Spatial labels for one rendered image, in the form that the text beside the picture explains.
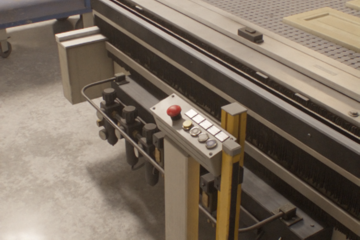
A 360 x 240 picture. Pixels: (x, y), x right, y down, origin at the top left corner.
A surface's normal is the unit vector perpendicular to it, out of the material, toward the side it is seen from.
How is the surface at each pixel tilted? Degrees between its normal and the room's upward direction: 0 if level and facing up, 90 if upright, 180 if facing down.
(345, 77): 0
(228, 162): 90
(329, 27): 12
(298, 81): 0
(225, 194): 90
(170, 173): 90
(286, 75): 0
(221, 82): 90
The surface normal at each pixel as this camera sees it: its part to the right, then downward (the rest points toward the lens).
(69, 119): 0.00, -0.88
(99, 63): 0.55, 0.40
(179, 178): -0.84, 0.26
